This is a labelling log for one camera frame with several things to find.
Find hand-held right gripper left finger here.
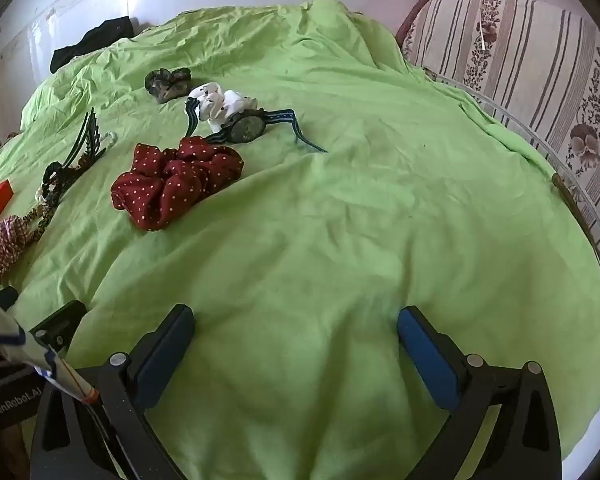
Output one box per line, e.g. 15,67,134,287
30,304,197,480

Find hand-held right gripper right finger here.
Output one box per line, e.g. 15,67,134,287
396,305,563,480

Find leopard print scrunchie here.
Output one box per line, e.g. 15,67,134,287
32,152,106,233

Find red dotted scrunchie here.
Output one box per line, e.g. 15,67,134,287
110,136,245,232

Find wristwatch with blue striped strap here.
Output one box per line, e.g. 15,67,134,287
182,96,329,155

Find white dotted scrunchie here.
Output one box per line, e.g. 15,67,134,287
186,84,261,133

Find pink checked scrunchie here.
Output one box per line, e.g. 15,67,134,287
0,212,36,288

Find green bedsheet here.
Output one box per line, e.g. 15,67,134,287
0,0,600,480

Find black hair claw clip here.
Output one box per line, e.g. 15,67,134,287
55,107,108,171

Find round glass table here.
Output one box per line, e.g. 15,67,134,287
425,67,600,306

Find camouflage scrunchie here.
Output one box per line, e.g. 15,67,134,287
144,66,193,105

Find black cloth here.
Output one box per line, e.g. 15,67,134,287
49,16,136,73

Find striped floral sofa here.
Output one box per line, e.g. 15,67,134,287
387,0,600,296

